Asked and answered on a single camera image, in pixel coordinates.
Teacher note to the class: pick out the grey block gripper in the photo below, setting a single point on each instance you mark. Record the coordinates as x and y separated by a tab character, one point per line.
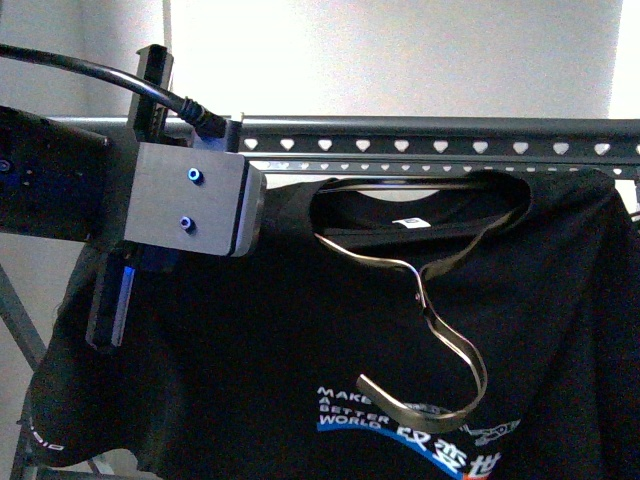
182	198

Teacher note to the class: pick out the black printed t-shirt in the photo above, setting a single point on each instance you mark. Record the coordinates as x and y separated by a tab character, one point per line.
210	383

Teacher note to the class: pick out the metal clothes hanger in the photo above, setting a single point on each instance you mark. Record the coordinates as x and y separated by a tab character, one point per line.
390	335

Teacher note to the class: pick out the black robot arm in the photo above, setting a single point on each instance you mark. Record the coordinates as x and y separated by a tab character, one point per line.
65	182

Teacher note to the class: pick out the grey metal clothes rack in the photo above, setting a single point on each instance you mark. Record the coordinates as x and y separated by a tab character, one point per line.
518	148

